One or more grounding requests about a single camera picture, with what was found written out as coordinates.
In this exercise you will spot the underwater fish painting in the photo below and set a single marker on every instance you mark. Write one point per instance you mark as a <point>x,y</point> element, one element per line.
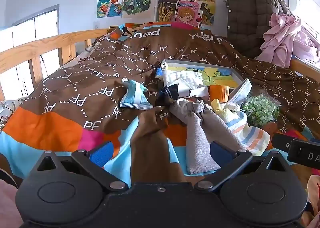
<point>170,1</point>

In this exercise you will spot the blue white packet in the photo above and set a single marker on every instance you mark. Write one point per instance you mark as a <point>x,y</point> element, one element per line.
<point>135,95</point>

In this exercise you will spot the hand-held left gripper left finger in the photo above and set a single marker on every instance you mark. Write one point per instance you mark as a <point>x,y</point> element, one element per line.
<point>102,154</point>

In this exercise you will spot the yellow cloth item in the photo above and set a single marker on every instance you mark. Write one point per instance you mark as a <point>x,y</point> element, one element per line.
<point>217,105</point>

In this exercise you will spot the glass jar of green stars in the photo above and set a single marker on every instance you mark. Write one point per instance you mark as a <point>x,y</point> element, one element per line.
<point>260,110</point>

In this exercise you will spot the brown quilted jacket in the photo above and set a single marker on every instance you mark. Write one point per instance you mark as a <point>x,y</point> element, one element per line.
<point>245,18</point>

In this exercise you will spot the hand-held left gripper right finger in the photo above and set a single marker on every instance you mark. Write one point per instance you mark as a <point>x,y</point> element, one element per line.
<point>221,154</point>

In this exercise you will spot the white air conditioner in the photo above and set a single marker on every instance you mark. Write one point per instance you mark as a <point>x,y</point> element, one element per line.
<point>296,1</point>

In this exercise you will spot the pink cloth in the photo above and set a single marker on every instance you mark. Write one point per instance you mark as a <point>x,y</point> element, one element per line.
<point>7,203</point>

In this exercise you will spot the floral bedsheet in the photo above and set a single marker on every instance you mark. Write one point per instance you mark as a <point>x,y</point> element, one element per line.
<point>7,113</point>

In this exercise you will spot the white wall outlet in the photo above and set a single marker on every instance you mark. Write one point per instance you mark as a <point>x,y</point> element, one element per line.
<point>95,25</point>

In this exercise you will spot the pink garment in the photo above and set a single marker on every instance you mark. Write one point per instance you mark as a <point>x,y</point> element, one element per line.
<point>282,40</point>

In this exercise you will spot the brown printed blanket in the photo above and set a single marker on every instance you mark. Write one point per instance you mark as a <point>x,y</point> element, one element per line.
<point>87,80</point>

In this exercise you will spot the white fluffy cloth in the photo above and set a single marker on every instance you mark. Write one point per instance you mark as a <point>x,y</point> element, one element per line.
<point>182,77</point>

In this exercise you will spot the pink-bordered cartoon figure drawing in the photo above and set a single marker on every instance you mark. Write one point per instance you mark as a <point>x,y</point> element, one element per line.
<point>187,14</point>

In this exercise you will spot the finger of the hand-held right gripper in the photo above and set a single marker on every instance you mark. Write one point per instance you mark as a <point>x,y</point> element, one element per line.
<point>281,143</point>
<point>315,140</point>

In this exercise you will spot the orange cup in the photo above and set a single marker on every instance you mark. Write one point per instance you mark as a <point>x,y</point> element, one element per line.
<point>219,92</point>

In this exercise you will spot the black striped sock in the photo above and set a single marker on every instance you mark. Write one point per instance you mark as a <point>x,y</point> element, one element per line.
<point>170,92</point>

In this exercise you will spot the grey cloth pouch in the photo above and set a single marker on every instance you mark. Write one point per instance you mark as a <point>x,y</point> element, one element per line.
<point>200,130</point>

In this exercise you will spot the striped towel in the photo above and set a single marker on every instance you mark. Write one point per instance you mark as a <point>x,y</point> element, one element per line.
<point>247,130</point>

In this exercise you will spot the shallow box with cartoon print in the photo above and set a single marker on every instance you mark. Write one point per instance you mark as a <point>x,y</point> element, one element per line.
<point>200,64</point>

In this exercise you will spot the colourful drawing sheet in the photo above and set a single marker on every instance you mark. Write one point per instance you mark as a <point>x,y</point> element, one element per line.
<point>220,75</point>

